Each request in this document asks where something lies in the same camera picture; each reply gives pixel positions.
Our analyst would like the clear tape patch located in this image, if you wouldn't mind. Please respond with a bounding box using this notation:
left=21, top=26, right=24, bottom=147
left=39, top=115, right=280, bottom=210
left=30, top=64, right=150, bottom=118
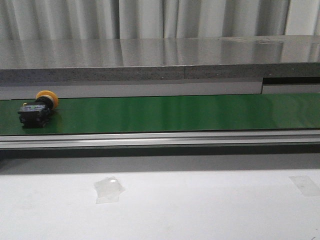
left=289, top=176, right=320, bottom=197
left=93, top=176, right=125, bottom=204

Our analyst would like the white conveyor back guard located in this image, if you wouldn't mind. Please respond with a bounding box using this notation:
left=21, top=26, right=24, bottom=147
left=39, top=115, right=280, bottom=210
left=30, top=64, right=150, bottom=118
left=0, top=77, right=320, bottom=100

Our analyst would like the clear tape patch right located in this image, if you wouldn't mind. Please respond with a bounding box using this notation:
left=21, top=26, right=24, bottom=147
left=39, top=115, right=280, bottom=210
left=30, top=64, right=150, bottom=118
left=289, top=176, right=320, bottom=197

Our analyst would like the aluminium conveyor front rail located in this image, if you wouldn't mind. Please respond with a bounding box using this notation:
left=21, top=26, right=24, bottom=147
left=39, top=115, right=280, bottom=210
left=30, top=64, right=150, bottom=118
left=0, top=129, right=320, bottom=150

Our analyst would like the clear tape patch left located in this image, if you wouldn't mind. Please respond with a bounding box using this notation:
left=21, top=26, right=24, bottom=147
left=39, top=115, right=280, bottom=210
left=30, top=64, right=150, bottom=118
left=93, top=176, right=125, bottom=204

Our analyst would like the yellow push button switch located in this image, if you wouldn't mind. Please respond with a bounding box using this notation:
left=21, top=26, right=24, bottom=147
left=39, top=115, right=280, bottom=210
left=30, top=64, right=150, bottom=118
left=17, top=90, right=59, bottom=129

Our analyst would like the white curtain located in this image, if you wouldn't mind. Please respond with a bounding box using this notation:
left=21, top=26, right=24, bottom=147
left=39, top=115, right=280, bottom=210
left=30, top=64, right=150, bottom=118
left=0, top=0, right=320, bottom=40

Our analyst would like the green conveyor belt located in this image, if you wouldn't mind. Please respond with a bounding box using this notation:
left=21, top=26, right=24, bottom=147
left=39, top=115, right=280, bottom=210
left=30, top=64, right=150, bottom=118
left=0, top=93, right=320, bottom=135

